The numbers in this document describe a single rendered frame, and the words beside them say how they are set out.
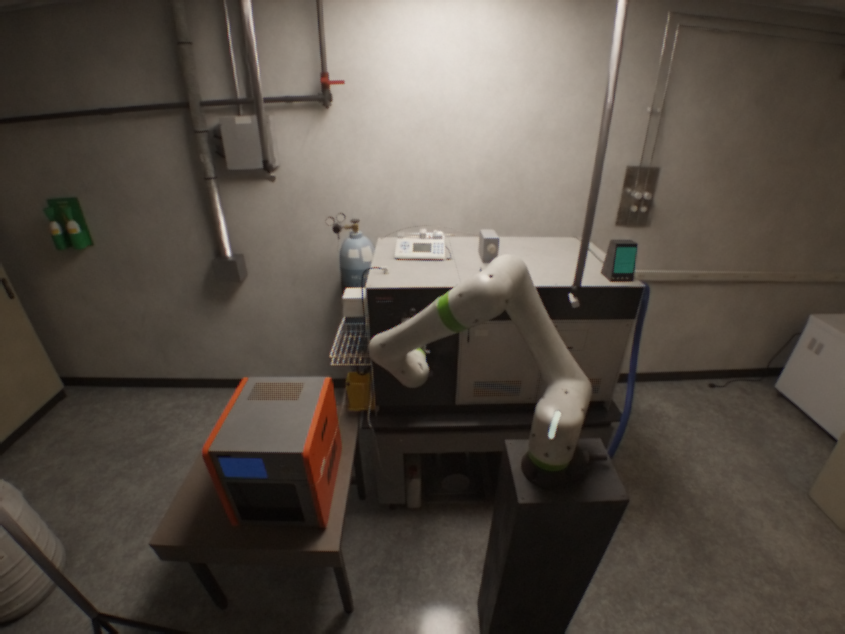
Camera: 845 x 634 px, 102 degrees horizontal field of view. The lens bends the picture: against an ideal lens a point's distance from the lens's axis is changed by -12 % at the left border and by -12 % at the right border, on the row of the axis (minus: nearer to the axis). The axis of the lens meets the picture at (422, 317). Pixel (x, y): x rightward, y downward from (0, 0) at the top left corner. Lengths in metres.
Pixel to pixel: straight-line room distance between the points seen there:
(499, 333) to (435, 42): 1.71
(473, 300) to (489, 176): 1.78
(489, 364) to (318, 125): 1.76
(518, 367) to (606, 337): 0.42
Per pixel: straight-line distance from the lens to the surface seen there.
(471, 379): 1.88
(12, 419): 4.09
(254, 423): 1.51
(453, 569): 2.37
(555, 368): 1.20
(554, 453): 1.15
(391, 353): 1.22
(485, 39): 2.67
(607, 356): 2.00
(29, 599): 2.88
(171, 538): 1.86
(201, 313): 3.38
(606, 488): 1.30
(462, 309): 0.99
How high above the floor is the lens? 2.10
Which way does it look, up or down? 29 degrees down
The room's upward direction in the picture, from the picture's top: straight up
